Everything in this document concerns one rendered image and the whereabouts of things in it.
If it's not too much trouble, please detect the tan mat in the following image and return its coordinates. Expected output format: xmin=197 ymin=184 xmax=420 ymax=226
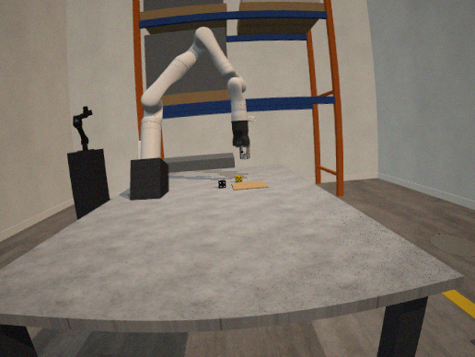
xmin=232 ymin=181 xmax=269 ymax=190

